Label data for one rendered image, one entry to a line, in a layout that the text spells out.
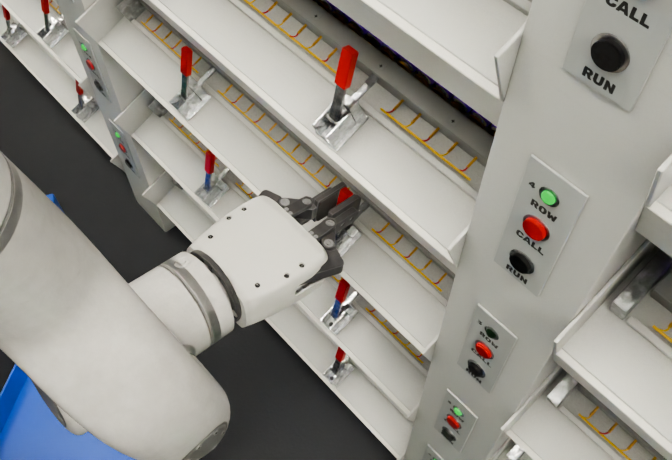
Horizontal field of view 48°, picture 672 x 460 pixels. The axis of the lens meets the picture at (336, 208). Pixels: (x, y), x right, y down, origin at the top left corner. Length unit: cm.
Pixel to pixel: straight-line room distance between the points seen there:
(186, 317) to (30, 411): 74
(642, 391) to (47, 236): 40
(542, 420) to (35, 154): 116
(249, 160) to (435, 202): 33
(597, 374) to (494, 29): 26
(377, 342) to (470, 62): 57
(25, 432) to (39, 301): 87
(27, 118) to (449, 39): 131
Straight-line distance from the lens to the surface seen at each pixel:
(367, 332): 97
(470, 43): 46
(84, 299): 50
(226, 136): 90
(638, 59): 36
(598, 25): 37
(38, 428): 133
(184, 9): 78
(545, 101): 41
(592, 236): 46
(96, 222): 148
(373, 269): 79
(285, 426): 125
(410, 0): 48
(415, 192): 62
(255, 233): 69
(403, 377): 95
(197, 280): 64
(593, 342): 58
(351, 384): 115
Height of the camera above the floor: 119
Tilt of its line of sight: 57 degrees down
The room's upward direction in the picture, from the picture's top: straight up
